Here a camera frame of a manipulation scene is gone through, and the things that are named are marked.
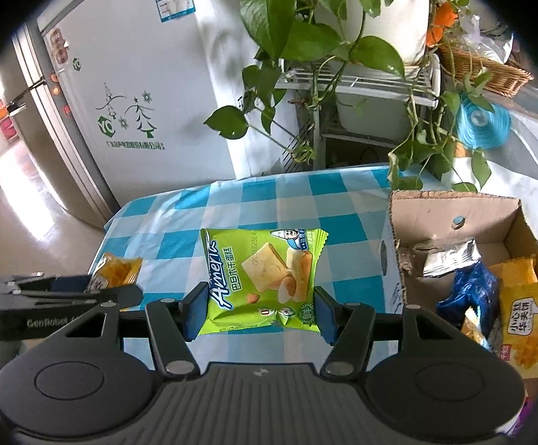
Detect white refrigerator with tree print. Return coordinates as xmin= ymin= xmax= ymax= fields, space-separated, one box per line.
xmin=12 ymin=0 xmax=244 ymax=230

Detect silver foil snack packet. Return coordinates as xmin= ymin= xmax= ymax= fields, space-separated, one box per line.
xmin=398 ymin=238 xmax=481 ymax=280

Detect orange fruit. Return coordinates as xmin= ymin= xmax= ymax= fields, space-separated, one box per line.
xmin=425 ymin=2 xmax=458 ymax=48

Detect wicker basket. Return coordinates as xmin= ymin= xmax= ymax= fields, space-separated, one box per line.
xmin=438 ymin=39 xmax=535 ymax=99

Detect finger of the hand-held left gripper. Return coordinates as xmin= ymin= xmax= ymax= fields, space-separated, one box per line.
xmin=12 ymin=284 xmax=145 ymax=310
xmin=4 ymin=275 xmax=94 ymax=294

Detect white paper sheet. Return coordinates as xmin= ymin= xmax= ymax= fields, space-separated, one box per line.
xmin=379 ymin=189 xmax=538 ymax=390

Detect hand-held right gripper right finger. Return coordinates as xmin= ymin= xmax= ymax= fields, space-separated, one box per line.
xmin=313 ymin=286 xmax=465 ymax=379

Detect yellow waffle snack packet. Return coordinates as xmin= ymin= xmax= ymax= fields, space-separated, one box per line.
xmin=488 ymin=256 xmax=538 ymax=289
xmin=86 ymin=251 xmax=144 ymax=294
xmin=498 ymin=279 xmax=538 ymax=379

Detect clear plastic bag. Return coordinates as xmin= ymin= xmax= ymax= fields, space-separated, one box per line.
xmin=464 ymin=14 xmax=515 ymax=63

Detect white plant pot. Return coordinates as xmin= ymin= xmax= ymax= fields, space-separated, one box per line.
xmin=334 ymin=88 xmax=418 ymax=142
xmin=313 ymin=0 xmax=436 ymax=68

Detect green snack packet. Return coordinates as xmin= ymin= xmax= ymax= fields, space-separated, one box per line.
xmin=198 ymin=227 xmax=329 ymax=337

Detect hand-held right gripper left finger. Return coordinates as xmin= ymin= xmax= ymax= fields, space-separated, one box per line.
xmin=58 ymin=282 xmax=210 ymax=378

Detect blue checked tablecloth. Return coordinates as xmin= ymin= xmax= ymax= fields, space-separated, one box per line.
xmin=86 ymin=162 xmax=436 ymax=367

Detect green pothos plant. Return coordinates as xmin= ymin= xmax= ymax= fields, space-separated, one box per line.
xmin=203 ymin=0 xmax=497 ymax=193

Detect blue round disc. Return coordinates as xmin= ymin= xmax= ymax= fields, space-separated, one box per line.
xmin=455 ymin=92 xmax=511 ymax=150

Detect white metal plant rack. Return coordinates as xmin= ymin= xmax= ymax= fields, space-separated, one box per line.
xmin=273 ymin=53 xmax=442 ymax=170

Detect blue snack packet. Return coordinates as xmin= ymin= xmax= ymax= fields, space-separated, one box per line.
xmin=436 ymin=262 xmax=501 ymax=334

